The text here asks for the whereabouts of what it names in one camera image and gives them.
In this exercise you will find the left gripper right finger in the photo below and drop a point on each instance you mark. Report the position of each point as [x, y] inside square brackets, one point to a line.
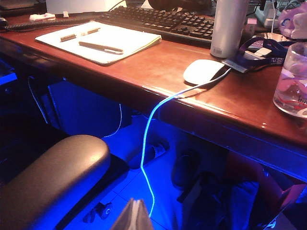
[142, 218]

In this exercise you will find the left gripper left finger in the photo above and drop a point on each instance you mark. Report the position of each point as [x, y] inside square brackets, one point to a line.
[127, 218]

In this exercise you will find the badge card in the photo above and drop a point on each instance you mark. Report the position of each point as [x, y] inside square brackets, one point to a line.
[236, 65]

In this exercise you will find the black chair armrest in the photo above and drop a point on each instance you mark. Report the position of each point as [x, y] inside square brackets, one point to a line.
[52, 172]

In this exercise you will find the small pink cube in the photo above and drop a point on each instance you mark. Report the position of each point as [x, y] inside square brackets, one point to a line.
[251, 22]

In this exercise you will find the crumpled white tissue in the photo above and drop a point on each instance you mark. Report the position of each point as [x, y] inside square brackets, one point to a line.
[42, 16]

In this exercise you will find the black keyboard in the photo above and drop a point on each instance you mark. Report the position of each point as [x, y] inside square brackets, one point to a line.
[168, 21]

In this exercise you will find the black chair caster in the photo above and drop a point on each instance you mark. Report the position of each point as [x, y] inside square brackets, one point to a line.
[105, 211]

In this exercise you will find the printed clear glass cup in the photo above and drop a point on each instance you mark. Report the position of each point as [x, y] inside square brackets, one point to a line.
[292, 91]

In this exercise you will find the white marker pen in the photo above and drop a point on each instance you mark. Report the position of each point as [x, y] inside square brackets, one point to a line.
[80, 34]

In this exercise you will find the white thermos bottle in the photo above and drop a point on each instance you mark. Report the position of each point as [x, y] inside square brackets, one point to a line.
[227, 28]

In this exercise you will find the white notepad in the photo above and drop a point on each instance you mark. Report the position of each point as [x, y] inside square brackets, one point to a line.
[108, 38]

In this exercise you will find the small white plug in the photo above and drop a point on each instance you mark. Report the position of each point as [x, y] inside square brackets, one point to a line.
[65, 14]

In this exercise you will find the white computer mouse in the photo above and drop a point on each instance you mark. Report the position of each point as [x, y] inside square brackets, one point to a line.
[204, 70]

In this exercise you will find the dark pen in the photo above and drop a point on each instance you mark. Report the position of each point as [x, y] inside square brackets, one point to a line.
[100, 47]

